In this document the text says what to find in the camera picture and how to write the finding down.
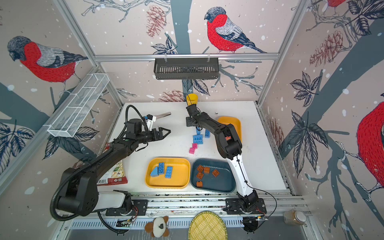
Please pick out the large blue lego brick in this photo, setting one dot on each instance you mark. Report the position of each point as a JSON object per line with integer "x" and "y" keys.
{"x": 197, "y": 138}

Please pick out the blue lego brick slanted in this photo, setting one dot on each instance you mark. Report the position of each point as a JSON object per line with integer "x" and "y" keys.
{"x": 154, "y": 172}

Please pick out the dark teal tray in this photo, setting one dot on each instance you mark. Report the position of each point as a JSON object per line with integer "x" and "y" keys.
{"x": 223, "y": 183}

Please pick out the white wire mesh basket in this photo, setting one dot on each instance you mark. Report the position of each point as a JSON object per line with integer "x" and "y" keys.
{"x": 81, "y": 102}

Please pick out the yellow tray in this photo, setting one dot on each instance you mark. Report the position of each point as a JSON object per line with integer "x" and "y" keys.
{"x": 235, "y": 122}
{"x": 180, "y": 175}

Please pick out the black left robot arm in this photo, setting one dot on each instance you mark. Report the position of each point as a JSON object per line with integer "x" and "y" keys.
{"x": 77, "y": 193}

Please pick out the pink lego brick bottom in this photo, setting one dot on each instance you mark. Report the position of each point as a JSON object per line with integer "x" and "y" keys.
{"x": 192, "y": 150}

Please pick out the blue lego brick long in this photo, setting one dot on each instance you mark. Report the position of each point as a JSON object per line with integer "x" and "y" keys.
{"x": 161, "y": 168}

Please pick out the yellow tray right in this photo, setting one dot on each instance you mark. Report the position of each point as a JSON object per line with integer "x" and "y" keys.
{"x": 235, "y": 122}

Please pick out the yellow plastic goblet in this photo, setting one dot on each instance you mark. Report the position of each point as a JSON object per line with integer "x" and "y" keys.
{"x": 192, "y": 99}

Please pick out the yellow tray front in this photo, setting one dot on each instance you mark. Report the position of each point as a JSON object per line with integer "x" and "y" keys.
{"x": 180, "y": 175}

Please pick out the red snack bag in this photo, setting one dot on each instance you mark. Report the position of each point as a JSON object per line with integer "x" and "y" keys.
{"x": 114, "y": 176}

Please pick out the plush toy dog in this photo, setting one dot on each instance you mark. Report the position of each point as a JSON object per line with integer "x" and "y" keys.
{"x": 158, "y": 227}

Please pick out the glass jar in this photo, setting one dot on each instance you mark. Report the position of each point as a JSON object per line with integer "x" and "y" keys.
{"x": 295, "y": 218}

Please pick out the black hanging basket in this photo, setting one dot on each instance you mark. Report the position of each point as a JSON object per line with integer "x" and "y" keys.
{"x": 187, "y": 69}

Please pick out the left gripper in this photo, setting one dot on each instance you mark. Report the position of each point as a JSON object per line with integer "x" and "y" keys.
{"x": 160, "y": 134}

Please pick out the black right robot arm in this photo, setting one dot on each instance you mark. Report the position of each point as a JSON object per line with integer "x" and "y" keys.
{"x": 229, "y": 147}

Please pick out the aluminium crossbar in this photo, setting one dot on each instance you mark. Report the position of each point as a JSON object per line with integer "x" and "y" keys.
{"x": 149, "y": 58}

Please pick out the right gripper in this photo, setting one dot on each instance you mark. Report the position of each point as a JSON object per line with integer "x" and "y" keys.
{"x": 189, "y": 120}

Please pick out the woven bamboo plate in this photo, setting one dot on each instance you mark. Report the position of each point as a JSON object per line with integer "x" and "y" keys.
{"x": 207, "y": 226}

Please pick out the brown lego brick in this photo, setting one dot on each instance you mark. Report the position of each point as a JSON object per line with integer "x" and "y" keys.
{"x": 200, "y": 168}
{"x": 215, "y": 173}
{"x": 199, "y": 184}

